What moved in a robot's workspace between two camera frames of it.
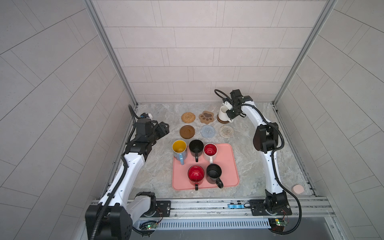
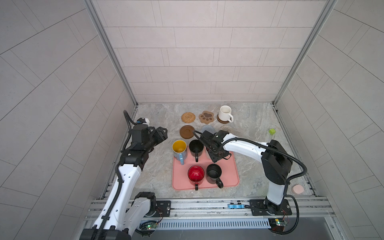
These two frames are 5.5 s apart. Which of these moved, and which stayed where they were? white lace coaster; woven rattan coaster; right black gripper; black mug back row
Moved: right black gripper
Stayed: woven rattan coaster; white lace coaster; black mug back row
